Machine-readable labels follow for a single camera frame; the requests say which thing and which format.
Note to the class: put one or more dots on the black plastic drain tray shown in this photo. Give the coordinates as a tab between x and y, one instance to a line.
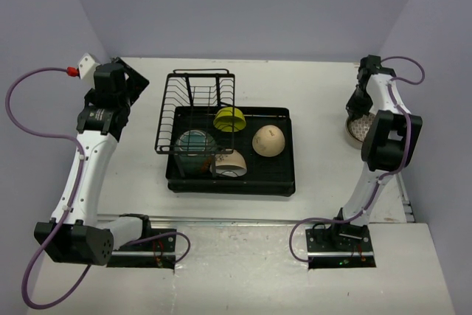
266	176

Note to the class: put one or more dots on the teal glazed bowl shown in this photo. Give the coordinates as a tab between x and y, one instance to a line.
194	151

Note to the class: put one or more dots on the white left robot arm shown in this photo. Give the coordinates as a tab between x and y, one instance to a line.
72	235

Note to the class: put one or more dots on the brown patterned bowl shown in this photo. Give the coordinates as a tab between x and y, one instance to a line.
358	129

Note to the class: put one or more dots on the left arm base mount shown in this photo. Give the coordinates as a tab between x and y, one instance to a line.
155	254

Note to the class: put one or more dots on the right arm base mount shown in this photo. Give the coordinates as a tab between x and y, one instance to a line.
339	246

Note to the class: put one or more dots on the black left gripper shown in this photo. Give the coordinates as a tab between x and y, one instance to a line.
135	83

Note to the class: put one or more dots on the cream floral bowl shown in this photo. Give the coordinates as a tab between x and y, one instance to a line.
229	163

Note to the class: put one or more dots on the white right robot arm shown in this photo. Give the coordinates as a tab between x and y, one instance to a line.
386	149

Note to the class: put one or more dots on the black wire dish rack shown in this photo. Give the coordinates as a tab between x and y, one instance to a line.
191	99

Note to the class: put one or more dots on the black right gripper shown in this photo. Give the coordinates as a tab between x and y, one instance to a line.
354	110

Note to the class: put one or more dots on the aluminium table rail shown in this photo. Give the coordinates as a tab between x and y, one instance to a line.
200	221

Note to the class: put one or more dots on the tan wooden bowl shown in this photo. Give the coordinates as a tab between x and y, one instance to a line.
269	141

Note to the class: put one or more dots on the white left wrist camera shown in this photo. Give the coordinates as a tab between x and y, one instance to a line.
86	67

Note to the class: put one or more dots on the yellow green bowl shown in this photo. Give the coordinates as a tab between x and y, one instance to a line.
229	119

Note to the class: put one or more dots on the large beige ceramic bowl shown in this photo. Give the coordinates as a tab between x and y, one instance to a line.
353	142

